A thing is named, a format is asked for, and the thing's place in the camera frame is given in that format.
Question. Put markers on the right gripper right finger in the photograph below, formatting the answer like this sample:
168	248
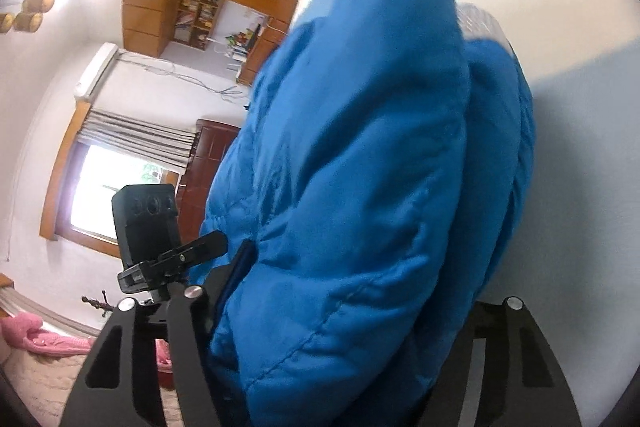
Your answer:
522	383

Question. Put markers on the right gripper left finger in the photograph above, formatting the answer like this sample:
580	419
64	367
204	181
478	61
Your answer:
118	385

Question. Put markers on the blue puffer jacket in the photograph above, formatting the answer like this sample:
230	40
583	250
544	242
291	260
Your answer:
381	172

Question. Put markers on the pink quilted blanket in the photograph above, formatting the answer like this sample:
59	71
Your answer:
43	383

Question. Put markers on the wooden framed window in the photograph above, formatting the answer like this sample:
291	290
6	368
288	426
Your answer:
78	202

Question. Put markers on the grey pleated curtain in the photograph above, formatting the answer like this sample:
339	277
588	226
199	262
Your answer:
168	147

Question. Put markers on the dark wooden headboard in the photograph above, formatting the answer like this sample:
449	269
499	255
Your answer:
211	143

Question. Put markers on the white air conditioner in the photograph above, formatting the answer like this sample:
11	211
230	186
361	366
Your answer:
89	83

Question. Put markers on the wooden desk with clutter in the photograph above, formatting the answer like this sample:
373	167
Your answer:
245	46

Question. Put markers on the wooden ceiling lamp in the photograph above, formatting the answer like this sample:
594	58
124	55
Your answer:
25	16

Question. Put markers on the blue and white bedsheet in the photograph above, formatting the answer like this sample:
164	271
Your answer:
575	258

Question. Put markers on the black camera box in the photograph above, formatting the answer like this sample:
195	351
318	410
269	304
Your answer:
146	222

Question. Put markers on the wall bookshelf with items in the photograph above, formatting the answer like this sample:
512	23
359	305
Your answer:
195	22

